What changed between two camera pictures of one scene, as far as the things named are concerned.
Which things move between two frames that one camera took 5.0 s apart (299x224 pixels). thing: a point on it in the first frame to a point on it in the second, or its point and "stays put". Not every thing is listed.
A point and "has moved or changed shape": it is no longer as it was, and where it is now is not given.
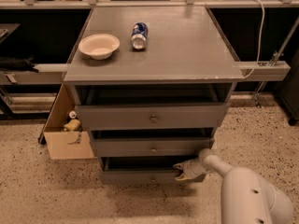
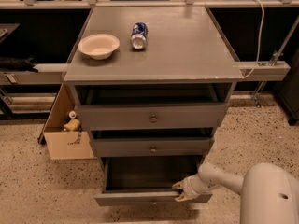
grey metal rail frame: (261, 71) stays put
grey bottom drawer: (143, 170) has moved or changed shape
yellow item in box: (73, 124) stays put
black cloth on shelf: (21, 63) stays put
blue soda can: (139, 35) stays put
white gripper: (192, 169) to (191, 188)
